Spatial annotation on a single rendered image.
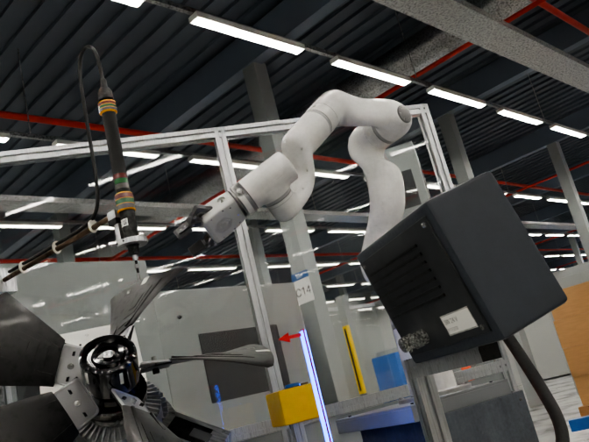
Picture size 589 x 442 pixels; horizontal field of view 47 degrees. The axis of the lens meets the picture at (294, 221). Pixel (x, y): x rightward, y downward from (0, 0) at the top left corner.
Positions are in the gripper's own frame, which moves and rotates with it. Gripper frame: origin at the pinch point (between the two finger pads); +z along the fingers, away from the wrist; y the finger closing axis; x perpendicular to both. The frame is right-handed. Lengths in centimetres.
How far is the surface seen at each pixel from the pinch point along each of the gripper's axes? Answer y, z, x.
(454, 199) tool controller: -56, -31, -67
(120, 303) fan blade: 8.8, 23.2, 4.6
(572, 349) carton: 743, -281, 93
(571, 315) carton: 727, -308, 122
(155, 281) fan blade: 6.4, 12.6, 1.4
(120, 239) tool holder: -13.2, 11.4, 1.5
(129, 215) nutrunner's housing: -13.6, 6.7, 5.7
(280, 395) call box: 35.6, 5.8, -30.2
